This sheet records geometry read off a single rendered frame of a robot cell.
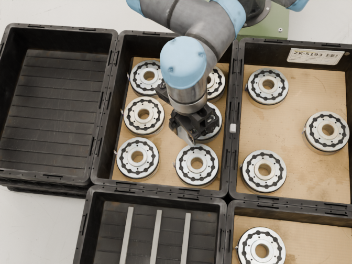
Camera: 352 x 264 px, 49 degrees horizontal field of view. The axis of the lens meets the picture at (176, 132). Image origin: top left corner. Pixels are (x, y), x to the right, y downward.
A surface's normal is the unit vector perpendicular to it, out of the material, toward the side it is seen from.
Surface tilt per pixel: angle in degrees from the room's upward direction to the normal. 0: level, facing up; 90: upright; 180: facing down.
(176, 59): 3
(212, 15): 1
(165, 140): 0
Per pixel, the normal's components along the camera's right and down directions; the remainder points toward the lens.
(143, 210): -0.06, -0.36
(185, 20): -0.45, 0.30
